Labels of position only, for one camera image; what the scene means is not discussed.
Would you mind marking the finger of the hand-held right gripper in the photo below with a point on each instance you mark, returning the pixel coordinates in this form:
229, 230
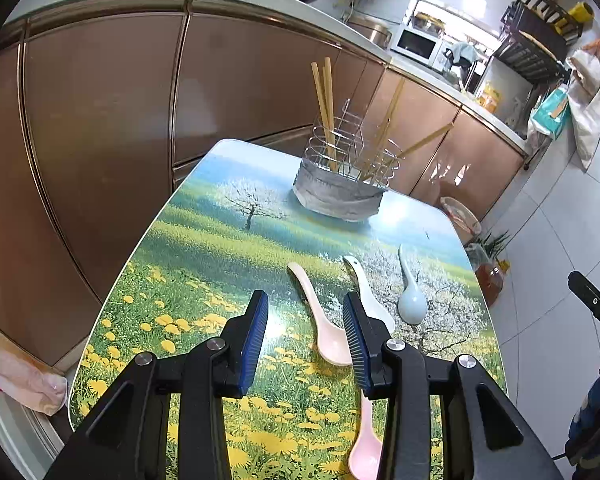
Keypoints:
595, 305

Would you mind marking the green onions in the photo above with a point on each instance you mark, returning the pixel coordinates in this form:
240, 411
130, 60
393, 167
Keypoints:
495, 245

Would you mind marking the pink trash bin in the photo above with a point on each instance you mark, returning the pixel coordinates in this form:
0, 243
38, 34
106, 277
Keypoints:
460, 217

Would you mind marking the white microwave oven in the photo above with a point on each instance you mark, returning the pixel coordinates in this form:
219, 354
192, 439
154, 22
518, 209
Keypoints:
417, 45

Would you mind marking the flower print table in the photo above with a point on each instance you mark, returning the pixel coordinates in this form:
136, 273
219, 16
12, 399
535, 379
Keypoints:
220, 270

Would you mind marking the black dish rack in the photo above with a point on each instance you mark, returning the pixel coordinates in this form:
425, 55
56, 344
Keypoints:
535, 35

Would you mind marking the yellow bottle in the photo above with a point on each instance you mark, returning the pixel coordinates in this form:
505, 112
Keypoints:
490, 97

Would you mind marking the cooking oil bottle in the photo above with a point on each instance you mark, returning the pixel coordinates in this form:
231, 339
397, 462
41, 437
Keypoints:
490, 282

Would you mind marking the hanging plastic bags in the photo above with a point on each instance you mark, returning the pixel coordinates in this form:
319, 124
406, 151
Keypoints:
587, 100

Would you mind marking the pink plastic spoon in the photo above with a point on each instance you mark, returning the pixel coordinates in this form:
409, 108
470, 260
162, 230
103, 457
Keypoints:
330, 340
364, 455

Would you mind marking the grey blue cloth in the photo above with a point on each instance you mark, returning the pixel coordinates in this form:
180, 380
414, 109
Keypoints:
459, 54

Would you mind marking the person's right forearm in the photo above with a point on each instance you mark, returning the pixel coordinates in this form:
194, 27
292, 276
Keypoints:
597, 410

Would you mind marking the yellow container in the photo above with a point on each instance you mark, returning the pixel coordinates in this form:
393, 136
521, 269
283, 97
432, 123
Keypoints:
580, 12

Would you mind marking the light blue ceramic spoon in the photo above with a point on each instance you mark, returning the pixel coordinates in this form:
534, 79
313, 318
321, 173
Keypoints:
412, 302

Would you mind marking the teal bag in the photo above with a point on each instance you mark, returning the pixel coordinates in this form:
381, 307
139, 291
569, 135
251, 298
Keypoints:
550, 112

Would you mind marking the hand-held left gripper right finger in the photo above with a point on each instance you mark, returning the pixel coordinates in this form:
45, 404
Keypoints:
357, 350

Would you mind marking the kitchen window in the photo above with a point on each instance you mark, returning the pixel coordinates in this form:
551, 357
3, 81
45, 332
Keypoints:
450, 17

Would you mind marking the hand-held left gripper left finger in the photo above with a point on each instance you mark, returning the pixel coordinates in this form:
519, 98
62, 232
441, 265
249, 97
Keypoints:
252, 345

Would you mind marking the brown rice cooker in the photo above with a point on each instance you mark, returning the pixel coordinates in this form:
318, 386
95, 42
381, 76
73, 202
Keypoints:
370, 32

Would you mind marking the white ceramic spoon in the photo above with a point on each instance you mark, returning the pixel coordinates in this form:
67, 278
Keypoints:
367, 295

